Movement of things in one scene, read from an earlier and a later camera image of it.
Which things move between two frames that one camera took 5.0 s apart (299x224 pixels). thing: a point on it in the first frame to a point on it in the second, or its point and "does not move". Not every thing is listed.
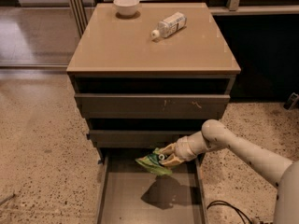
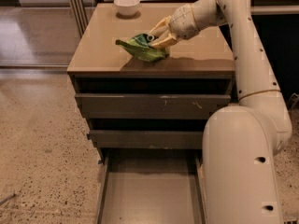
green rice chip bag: [152, 162] to [138, 45]
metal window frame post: [77, 7] does not move
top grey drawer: [150, 106] does not move
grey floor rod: [7, 198] does not move
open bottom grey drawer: [131, 192] does not move
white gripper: [183, 152] to [183, 22]
